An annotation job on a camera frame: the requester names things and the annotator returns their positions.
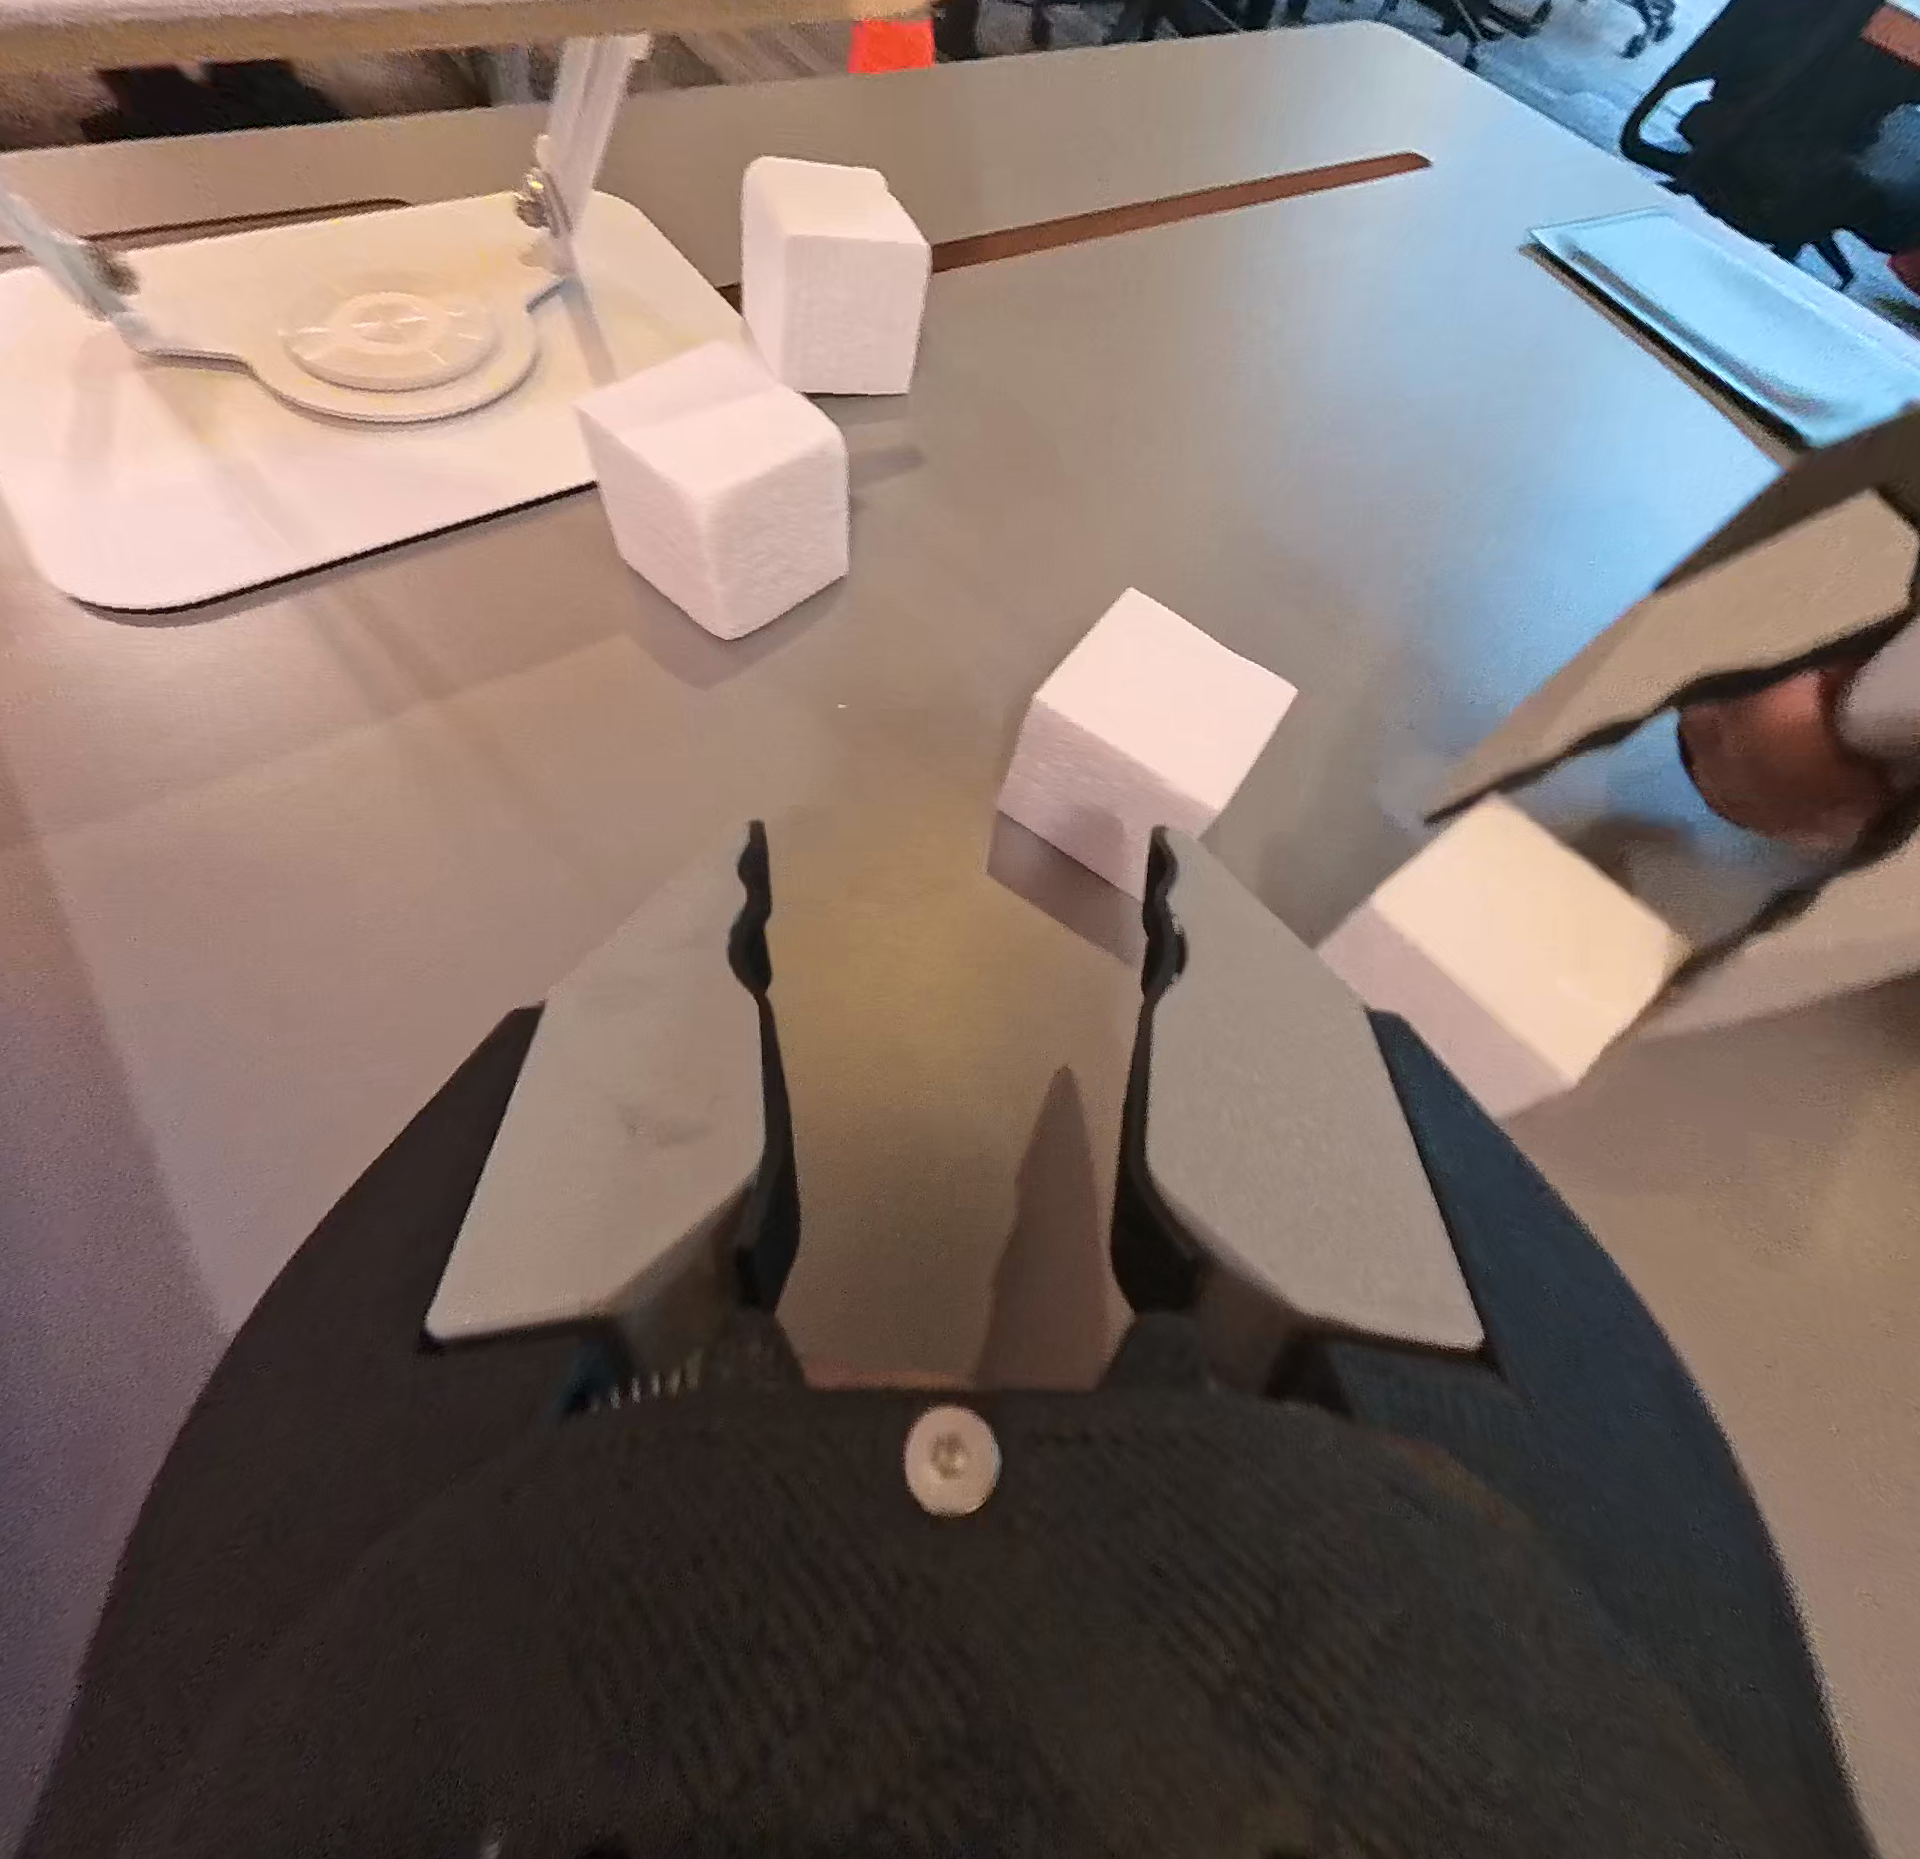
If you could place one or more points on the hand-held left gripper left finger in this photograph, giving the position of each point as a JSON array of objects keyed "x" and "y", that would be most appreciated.
[{"x": 616, "y": 1156}]

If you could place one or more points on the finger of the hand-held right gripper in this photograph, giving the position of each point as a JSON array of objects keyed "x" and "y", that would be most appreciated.
[
  {"x": 1756, "y": 585},
  {"x": 1832, "y": 945}
]

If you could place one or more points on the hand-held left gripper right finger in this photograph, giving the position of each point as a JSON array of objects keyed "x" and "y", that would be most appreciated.
[{"x": 1292, "y": 1156}]

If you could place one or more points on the white hard foam cube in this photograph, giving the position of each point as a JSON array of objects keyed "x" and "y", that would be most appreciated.
[
  {"x": 833, "y": 269},
  {"x": 1502, "y": 945},
  {"x": 722, "y": 493},
  {"x": 1142, "y": 735}
]

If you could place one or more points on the person's right hand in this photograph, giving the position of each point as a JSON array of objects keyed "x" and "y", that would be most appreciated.
[{"x": 1771, "y": 756}]

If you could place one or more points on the grey flat tray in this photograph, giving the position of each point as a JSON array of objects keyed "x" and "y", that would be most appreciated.
[{"x": 1727, "y": 314}]

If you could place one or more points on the white stand with wooden board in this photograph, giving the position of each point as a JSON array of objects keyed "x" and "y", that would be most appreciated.
[{"x": 227, "y": 433}]

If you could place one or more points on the orange traffic cone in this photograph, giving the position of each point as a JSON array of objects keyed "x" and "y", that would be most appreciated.
[{"x": 892, "y": 49}]

